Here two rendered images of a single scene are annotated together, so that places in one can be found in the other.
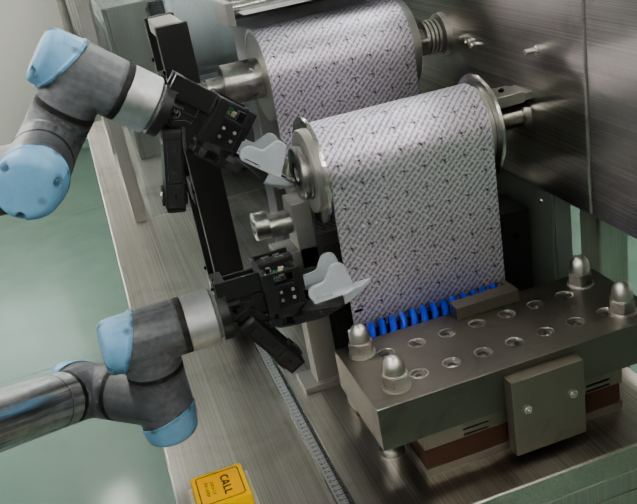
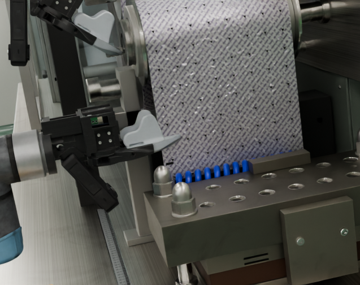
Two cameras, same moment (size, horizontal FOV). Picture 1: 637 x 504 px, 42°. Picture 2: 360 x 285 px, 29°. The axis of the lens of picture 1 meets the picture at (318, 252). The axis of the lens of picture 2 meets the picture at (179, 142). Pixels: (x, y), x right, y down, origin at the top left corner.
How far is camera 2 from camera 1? 0.28 m
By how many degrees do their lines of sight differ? 10
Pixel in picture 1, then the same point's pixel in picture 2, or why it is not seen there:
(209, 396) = (48, 246)
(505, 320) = (294, 174)
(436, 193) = (240, 64)
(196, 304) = (24, 138)
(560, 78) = not seen: outside the picture
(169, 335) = not seen: outside the picture
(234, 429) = (60, 267)
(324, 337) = not seen: hidden behind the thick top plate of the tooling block
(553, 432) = (326, 268)
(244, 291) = (66, 131)
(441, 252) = (244, 118)
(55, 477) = not seen: outside the picture
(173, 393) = not seen: outside the picture
